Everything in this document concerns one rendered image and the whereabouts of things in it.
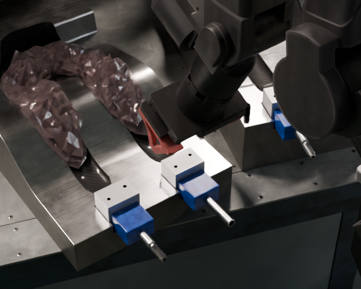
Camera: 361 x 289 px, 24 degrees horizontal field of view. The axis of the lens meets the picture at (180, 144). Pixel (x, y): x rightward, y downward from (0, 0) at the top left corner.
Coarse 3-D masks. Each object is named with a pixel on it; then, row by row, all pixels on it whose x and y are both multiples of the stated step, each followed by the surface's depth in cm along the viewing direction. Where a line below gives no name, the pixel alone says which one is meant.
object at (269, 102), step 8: (264, 88) 122; (272, 88) 122; (264, 96) 122; (272, 96) 121; (264, 104) 123; (272, 104) 120; (272, 112) 121; (280, 112) 120; (280, 120) 119; (280, 128) 120; (288, 128) 118; (280, 136) 120; (288, 136) 119; (296, 136) 118; (304, 136) 118; (304, 144) 117; (312, 152) 115
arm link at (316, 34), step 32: (320, 0) 67; (352, 0) 65; (288, 32) 68; (320, 32) 67; (352, 32) 66; (288, 64) 70; (320, 64) 67; (288, 96) 72; (320, 96) 68; (320, 128) 70
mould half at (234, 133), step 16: (176, 48) 149; (272, 48) 135; (272, 64) 132; (256, 96) 125; (256, 112) 122; (224, 128) 130; (240, 128) 122; (256, 128) 121; (272, 128) 122; (240, 144) 124; (256, 144) 123; (272, 144) 124; (288, 144) 125; (320, 144) 128; (336, 144) 129; (352, 144) 130; (240, 160) 126; (256, 160) 125; (272, 160) 127; (288, 160) 128
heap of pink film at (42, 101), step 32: (32, 64) 128; (64, 64) 131; (96, 64) 126; (32, 96) 121; (64, 96) 121; (96, 96) 124; (128, 96) 123; (64, 128) 119; (128, 128) 123; (64, 160) 118
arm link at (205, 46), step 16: (160, 0) 88; (176, 0) 87; (192, 0) 85; (160, 16) 89; (176, 16) 87; (192, 16) 84; (176, 32) 87; (192, 32) 87; (208, 32) 79; (224, 32) 78; (208, 48) 80; (224, 48) 79; (208, 64) 83
